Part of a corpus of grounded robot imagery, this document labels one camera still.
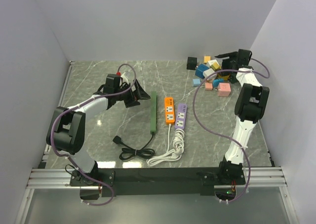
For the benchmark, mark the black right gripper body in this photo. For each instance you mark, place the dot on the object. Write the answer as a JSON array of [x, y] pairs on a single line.
[[227, 64]]

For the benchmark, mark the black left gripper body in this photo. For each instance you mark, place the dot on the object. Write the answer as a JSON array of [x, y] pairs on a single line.
[[128, 96]]

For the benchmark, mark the green power strip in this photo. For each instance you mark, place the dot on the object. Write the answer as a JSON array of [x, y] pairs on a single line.
[[153, 114]]

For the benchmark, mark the yellow plug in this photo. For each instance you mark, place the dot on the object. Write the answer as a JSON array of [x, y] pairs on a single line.
[[215, 66], [206, 59]]

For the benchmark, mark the white plug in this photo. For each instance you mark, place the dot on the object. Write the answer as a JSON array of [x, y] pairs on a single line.
[[210, 74]]

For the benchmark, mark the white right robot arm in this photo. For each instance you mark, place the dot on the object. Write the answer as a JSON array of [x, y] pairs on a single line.
[[249, 109]]

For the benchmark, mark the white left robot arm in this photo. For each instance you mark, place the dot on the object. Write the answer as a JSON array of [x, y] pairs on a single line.
[[67, 127]]

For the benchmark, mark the yellow plug cube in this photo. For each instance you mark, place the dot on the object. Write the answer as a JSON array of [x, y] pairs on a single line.
[[223, 75]]

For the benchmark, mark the white plug cube back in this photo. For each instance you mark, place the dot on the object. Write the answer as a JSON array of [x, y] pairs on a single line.
[[211, 62]]

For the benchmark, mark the pink plug cube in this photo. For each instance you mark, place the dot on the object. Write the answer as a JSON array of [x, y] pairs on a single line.
[[223, 89]]

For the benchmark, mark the teal plug cube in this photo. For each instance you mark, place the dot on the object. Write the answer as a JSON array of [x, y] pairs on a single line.
[[216, 82]]

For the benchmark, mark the dark blue plug cube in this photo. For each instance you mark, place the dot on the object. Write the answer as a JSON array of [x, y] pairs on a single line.
[[200, 69]]

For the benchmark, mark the black plug cube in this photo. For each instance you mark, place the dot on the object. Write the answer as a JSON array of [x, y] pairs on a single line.
[[192, 63]]

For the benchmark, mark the orange power strip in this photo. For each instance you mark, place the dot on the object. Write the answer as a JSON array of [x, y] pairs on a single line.
[[169, 110]]

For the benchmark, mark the purple power strip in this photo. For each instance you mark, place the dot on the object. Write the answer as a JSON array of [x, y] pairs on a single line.
[[181, 116]]

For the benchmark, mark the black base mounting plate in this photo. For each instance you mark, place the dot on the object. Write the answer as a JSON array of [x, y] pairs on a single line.
[[154, 181]]

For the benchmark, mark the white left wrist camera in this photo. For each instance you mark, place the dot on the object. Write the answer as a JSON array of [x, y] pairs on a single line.
[[123, 76]]

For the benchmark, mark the white coiled cable purple strip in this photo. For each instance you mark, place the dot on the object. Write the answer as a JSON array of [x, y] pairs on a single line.
[[178, 142]]

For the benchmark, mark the aluminium rail frame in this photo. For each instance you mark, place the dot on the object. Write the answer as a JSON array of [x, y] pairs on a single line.
[[56, 196]]

